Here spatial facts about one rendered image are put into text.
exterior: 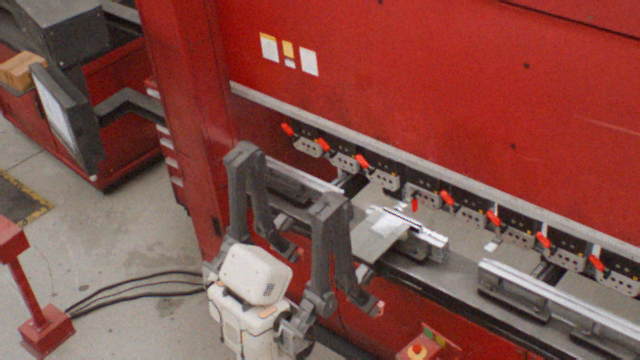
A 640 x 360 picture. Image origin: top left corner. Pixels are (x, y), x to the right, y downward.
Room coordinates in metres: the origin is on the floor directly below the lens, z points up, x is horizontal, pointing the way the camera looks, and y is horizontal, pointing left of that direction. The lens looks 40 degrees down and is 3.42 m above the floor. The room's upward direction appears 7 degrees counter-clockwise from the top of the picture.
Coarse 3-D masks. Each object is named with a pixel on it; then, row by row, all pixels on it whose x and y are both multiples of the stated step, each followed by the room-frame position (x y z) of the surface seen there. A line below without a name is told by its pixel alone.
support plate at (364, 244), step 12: (372, 216) 2.65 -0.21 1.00; (360, 228) 2.58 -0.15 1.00; (396, 228) 2.55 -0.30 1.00; (360, 240) 2.51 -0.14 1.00; (372, 240) 2.50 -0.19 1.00; (384, 240) 2.49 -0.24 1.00; (396, 240) 2.49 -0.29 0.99; (360, 252) 2.44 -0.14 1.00; (372, 252) 2.43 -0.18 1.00; (372, 264) 2.38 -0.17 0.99
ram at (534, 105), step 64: (256, 0) 3.03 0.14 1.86; (320, 0) 2.79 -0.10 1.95; (384, 0) 2.58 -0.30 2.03; (448, 0) 2.40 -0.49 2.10; (256, 64) 3.07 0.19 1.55; (320, 64) 2.81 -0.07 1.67; (384, 64) 2.59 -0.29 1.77; (448, 64) 2.40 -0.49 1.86; (512, 64) 2.24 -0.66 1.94; (576, 64) 2.09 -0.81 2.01; (320, 128) 2.84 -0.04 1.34; (384, 128) 2.61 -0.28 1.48; (448, 128) 2.40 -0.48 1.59; (512, 128) 2.23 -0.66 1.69; (576, 128) 2.07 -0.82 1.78; (512, 192) 2.22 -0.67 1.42; (576, 192) 2.05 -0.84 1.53
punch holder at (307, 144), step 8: (296, 120) 2.93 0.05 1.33; (296, 128) 2.94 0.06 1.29; (304, 128) 2.90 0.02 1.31; (312, 128) 2.87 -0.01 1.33; (304, 136) 2.91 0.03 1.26; (312, 136) 2.88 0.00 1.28; (320, 136) 2.86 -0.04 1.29; (296, 144) 2.94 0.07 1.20; (304, 144) 2.91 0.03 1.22; (312, 144) 2.88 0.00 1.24; (312, 152) 2.88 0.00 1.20; (320, 152) 2.86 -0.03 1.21
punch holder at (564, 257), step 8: (552, 232) 2.10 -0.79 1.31; (560, 232) 2.08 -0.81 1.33; (552, 240) 2.10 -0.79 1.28; (560, 240) 2.08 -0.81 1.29; (568, 240) 2.06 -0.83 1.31; (576, 240) 2.04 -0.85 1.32; (584, 240) 2.02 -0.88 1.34; (544, 248) 2.11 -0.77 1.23; (560, 248) 2.07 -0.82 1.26; (568, 248) 2.05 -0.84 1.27; (576, 248) 2.03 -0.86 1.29; (584, 248) 2.01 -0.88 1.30; (592, 248) 2.07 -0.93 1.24; (544, 256) 2.11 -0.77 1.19; (552, 256) 2.09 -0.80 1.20; (560, 256) 2.07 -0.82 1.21; (568, 256) 2.05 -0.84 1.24; (576, 256) 2.03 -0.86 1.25; (584, 256) 2.01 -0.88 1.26; (560, 264) 2.07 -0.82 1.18; (568, 264) 2.04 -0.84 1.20; (576, 264) 2.02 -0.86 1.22; (584, 264) 2.02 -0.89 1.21; (576, 272) 2.02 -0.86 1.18
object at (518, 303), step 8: (480, 288) 2.25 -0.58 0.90; (496, 288) 2.24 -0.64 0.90; (488, 296) 2.22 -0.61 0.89; (496, 296) 2.20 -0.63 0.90; (504, 296) 2.19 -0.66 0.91; (512, 296) 2.19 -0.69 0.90; (504, 304) 2.17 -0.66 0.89; (512, 304) 2.15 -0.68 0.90; (520, 304) 2.14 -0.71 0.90; (528, 304) 2.14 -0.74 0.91; (520, 312) 2.12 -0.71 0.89; (528, 312) 2.10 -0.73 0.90; (544, 312) 2.09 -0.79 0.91; (536, 320) 2.07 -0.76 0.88; (544, 320) 2.05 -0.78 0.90
